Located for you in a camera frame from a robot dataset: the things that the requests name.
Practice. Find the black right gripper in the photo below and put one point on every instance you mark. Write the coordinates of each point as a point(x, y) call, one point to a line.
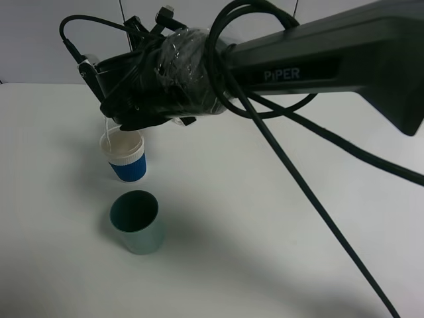
point(133, 94)

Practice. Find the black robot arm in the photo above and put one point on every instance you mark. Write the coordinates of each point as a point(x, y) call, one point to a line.
point(375, 51)

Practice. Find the blue white ribbed cup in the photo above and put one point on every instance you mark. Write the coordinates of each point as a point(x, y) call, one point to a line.
point(125, 153)

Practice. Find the teal green plastic cup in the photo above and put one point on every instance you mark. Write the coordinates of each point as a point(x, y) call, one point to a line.
point(135, 217)

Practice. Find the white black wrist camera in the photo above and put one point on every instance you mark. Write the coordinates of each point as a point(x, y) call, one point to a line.
point(89, 74)

